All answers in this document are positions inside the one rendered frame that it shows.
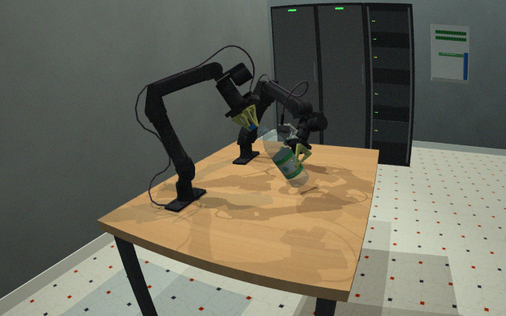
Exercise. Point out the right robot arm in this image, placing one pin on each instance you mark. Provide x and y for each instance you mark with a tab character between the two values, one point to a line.
155	108

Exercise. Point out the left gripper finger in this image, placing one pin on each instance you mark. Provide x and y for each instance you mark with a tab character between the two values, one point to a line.
305	151

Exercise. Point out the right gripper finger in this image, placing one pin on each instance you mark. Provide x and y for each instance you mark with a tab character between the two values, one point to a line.
251	108
238	121

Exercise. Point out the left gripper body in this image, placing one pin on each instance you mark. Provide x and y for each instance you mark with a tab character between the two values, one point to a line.
298	136

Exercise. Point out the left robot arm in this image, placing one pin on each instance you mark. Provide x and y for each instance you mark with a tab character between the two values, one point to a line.
298	106

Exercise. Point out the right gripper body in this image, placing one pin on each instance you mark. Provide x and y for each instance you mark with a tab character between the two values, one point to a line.
236	102

